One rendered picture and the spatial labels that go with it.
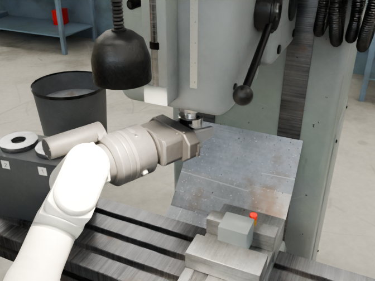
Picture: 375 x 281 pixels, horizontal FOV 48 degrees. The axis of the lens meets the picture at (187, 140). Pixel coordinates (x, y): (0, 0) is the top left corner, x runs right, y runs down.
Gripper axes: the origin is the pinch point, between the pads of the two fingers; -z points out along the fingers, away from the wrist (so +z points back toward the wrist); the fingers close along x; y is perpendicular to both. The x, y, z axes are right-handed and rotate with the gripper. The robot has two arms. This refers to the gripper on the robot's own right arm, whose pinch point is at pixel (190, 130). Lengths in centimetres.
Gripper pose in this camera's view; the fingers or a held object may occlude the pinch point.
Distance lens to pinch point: 79.0
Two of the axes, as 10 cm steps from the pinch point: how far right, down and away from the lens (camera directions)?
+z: -7.6, 3.0, -5.8
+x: -6.5, -3.7, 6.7
